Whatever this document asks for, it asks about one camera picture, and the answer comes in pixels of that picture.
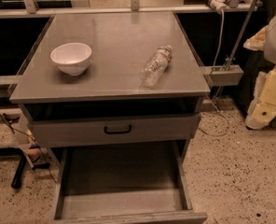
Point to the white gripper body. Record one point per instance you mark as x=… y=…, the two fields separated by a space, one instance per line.
x=263 y=108

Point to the grey top drawer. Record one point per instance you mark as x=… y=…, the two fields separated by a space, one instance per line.
x=92 y=132

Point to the white bowl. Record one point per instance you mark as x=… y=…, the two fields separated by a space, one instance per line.
x=72 y=58

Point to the grey drawer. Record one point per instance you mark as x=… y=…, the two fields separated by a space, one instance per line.
x=92 y=132
x=123 y=184

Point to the grey bracket block right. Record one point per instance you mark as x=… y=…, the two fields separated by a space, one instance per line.
x=220 y=77

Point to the grey drawer cabinet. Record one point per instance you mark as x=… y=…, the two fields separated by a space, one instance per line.
x=122 y=44

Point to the black bar on floor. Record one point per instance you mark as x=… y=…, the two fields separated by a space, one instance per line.
x=16 y=182

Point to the metal tripod rod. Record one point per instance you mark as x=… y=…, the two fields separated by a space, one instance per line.
x=228 y=61

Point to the clear plastic water bottle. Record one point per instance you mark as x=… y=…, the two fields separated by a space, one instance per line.
x=153 y=70

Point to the grey bracket block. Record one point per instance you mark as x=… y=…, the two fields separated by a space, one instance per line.
x=8 y=85
x=220 y=77

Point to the grey bracket block left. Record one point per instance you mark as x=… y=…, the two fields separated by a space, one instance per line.
x=8 y=85

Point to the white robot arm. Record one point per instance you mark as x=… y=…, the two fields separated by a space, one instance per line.
x=265 y=41

